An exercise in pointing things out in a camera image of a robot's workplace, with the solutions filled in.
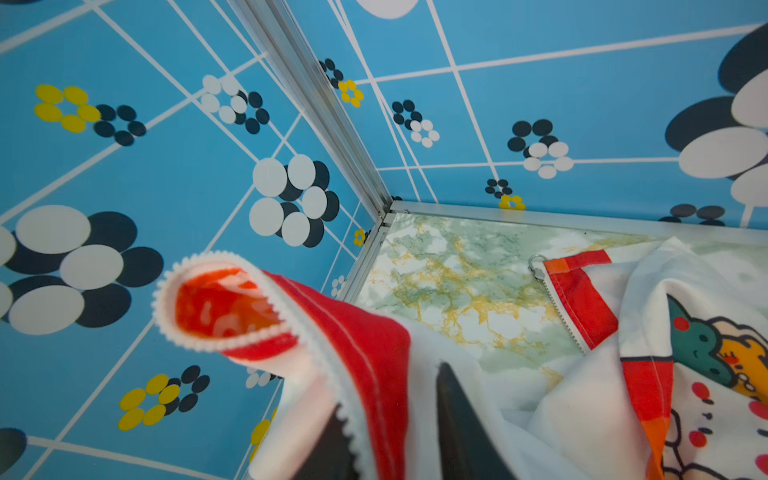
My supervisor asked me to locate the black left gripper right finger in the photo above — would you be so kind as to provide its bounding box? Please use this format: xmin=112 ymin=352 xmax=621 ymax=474
xmin=436 ymin=363 xmax=516 ymax=480

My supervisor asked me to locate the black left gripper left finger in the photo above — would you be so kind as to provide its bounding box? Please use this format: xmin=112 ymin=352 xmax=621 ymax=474
xmin=292 ymin=407 xmax=359 ymax=480

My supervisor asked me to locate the white cartoon print cloth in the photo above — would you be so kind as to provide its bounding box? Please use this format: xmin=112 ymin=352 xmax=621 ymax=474
xmin=153 ymin=238 xmax=767 ymax=479

